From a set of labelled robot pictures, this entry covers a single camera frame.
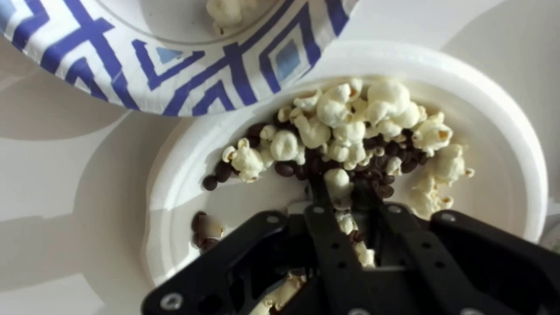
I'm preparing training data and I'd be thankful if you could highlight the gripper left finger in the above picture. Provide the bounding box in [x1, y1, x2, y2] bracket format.
[141, 176, 364, 315]

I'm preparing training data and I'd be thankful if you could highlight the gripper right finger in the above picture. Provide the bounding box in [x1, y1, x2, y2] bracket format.
[351, 182, 560, 315]

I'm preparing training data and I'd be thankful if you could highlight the white popcorn piece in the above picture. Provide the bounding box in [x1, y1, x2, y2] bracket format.
[324, 168, 354, 210]

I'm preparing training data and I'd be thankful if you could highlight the white paper plate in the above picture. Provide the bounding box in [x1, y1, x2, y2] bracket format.
[142, 42, 550, 315]

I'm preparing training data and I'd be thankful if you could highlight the blue patterned paper bowl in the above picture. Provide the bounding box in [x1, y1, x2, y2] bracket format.
[0, 0, 359, 118]

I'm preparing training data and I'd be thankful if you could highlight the small cluster of coffee beans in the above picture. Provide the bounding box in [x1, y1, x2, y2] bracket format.
[191, 211, 226, 253]

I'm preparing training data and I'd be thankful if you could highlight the heap of coffee beans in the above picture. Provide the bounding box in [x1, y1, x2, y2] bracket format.
[214, 115, 430, 201]

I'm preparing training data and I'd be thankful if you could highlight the heap of popcorn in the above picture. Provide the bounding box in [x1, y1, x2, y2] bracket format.
[222, 78, 475, 219]

